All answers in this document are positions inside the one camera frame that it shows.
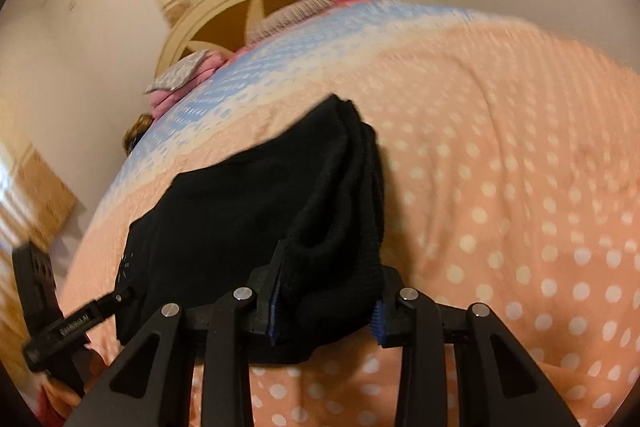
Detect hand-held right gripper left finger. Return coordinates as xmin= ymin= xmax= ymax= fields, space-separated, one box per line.
xmin=65 ymin=241 xmax=287 ymax=427

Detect brown patterned bag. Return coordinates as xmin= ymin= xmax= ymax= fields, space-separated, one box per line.
xmin=122 ymin=114 xmax=154 ymax=156

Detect black pants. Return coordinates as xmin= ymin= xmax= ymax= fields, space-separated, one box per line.
xmin=115 ymin=93 xmax=387 ymax=365

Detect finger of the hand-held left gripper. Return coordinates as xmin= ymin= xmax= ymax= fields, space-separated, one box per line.
xmin=95 ymin=286 xmax=137 ymax=315

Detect polka dot blanket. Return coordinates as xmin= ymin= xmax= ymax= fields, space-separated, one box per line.
xmin=55 ymin=0 xmax=640 ymax=427

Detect grey patterned pillow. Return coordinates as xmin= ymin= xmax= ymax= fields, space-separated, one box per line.
xmin=145 ymin=52 xmax=212 ymax=94

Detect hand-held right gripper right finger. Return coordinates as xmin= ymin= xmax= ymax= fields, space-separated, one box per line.
xmin=372 ymin=269 xmax=581 ymax=427

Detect cream and brown headboard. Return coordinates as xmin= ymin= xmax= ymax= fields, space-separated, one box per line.
xmin=155 ymin=0 xmax=301 ymax=72

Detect striped pillow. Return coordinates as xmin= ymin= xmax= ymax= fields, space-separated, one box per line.
xmin=245 ymin=0 xmax=332 ymax=44

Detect pink folded blanket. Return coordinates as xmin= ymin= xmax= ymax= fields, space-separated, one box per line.
xmin=149 ymin=46 xmax=236 ymax=121

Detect person's left hand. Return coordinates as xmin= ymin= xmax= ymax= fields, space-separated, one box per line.
xmin=42 ymin=347 xmax=108 ymax=425

